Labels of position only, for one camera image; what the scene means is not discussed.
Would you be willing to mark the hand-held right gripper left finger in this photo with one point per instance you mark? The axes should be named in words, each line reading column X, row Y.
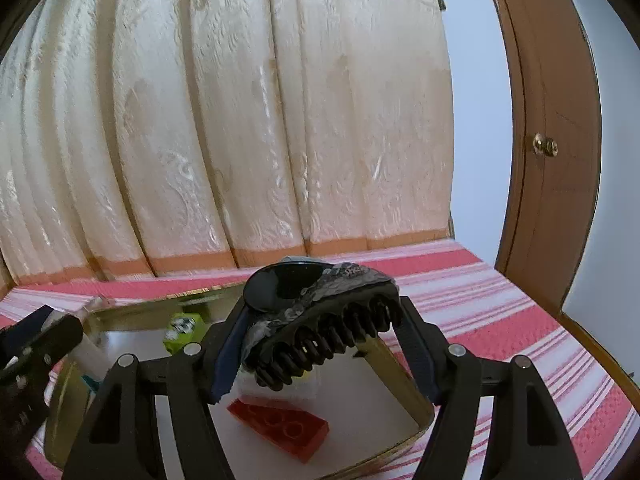
column 227, row 360

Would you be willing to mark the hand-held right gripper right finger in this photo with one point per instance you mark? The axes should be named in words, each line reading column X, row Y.
column 417, row 360

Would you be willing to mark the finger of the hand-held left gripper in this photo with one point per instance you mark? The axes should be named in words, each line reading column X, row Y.
column 22, row 410
column 40, row 340

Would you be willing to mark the gold metal tin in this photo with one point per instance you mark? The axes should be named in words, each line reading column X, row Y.
column 395, row 380

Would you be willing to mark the green dice with ball print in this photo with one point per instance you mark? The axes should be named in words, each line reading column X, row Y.
column 182, row 332

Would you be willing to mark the small white block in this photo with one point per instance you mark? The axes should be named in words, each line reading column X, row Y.
column 300, row 390

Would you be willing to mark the red toy brick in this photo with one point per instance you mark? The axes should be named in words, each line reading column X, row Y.
column 280, row 427

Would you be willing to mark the black sequin hair claw clip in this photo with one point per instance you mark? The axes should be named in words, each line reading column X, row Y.
column 320, row 310

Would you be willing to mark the white paper liner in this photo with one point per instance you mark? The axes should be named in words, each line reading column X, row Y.
column 370, row 410

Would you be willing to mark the red white striped cloth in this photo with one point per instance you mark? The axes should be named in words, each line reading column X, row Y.
column 500, row 320

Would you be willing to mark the brown wooden door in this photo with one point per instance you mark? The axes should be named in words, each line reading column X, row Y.
column 550, row 210

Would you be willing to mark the brass door knob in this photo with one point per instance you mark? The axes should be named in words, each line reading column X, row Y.
column 545, row 146

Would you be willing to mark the cream floral curtain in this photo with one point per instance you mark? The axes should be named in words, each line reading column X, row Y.
column 200, row 110

